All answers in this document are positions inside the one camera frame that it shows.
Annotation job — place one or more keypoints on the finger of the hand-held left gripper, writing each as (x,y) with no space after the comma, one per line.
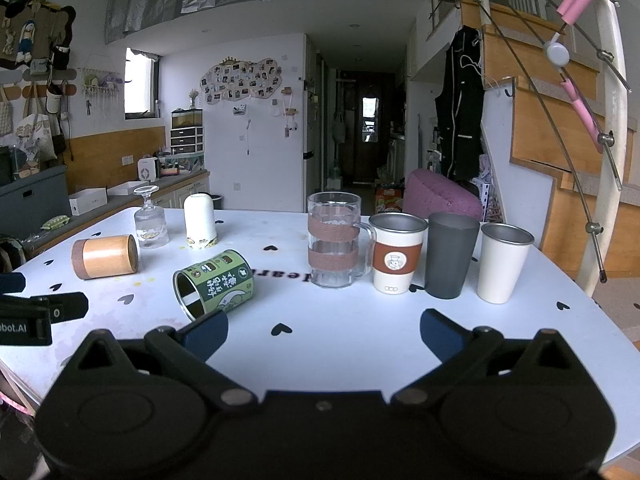
(67,306)
(11,282)

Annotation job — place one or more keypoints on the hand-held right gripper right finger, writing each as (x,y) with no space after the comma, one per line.
(441,335)

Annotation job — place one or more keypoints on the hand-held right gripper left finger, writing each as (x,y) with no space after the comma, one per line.
(206,334)

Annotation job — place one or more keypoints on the green printed tin cup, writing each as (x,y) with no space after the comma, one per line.
(220,280)

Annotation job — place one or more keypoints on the bamboo wooden cup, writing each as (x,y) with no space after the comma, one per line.
(102,257)

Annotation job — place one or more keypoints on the dark grey cup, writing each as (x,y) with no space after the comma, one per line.
(450,260)

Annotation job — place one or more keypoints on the steel cup with brown sleeve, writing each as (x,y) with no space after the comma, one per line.
(395,260)

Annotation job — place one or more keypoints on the white steel cup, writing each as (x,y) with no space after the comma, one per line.
(502,270)

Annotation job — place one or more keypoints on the white printed cup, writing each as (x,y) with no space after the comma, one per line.
(200,220)

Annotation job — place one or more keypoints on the grey storage box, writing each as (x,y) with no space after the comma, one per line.
(32,195)

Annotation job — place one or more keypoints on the white cardboard box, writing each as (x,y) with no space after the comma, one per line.
(87,201)

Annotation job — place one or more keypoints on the clear glass goblet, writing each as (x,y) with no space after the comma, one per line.
(150,225)

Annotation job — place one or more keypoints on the flat white tray box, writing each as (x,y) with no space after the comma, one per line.
(125,188)

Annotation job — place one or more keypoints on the purple bean bag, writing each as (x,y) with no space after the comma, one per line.
(440,195)

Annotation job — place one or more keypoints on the glass mug with brown bands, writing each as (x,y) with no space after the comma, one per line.
(332,240)

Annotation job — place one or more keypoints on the orange cardboard box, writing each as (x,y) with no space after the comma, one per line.
(389,200)

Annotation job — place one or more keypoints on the printed tote bag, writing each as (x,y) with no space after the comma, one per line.
(35,135)

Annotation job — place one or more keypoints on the small white appliance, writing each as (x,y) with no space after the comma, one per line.
(148,169)

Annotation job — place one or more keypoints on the white drawer organizer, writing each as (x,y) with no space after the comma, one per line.
(187,141)

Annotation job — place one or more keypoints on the dark wooden door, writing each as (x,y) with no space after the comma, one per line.
(371,135)

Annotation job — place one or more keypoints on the glass fish tank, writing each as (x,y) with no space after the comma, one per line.
(187,118)

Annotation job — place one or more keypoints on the black hanging coat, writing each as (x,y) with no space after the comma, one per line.
(457,110)

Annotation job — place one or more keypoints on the window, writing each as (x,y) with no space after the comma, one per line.
(137,85)

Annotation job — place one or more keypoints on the wooden staircase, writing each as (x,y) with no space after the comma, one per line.
(545,125)

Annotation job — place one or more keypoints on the cloud-shaped photo board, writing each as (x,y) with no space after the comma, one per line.
(240,82)

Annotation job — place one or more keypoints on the long pink foam tube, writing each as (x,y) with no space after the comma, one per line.
(585,115)

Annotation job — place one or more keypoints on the round grey clip device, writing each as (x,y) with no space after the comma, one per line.
(556,53)

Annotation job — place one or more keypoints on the macrame wall hanging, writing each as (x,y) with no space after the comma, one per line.
(100,87)

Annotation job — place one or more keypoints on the wall board with doll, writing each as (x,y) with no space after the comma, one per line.
(35,35)

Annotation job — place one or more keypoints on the white stair railing post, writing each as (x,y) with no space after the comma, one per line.
(615,85)

